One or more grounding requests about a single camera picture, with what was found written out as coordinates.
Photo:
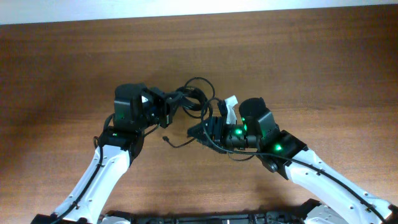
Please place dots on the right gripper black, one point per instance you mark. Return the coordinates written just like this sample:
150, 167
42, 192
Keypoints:
216, 126

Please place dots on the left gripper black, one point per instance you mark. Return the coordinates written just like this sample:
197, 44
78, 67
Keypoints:
166, 103

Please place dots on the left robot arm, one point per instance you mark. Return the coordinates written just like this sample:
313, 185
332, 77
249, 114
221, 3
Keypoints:
136, 107

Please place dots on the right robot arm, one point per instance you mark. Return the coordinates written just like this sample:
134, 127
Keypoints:
279, 151

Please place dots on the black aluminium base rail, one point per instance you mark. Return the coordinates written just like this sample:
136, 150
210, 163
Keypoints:
249, 218

